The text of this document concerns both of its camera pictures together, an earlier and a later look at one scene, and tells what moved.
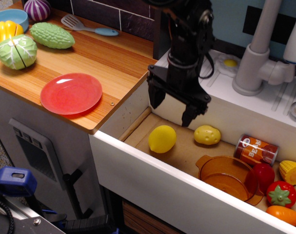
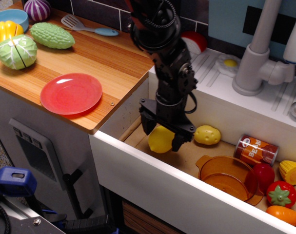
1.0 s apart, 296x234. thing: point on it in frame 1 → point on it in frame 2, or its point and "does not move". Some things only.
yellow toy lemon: (162, 139) does not move
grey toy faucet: (253, 66) does not move
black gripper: (181, 80) → (169, 111)
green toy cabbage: (17, 51) does not move
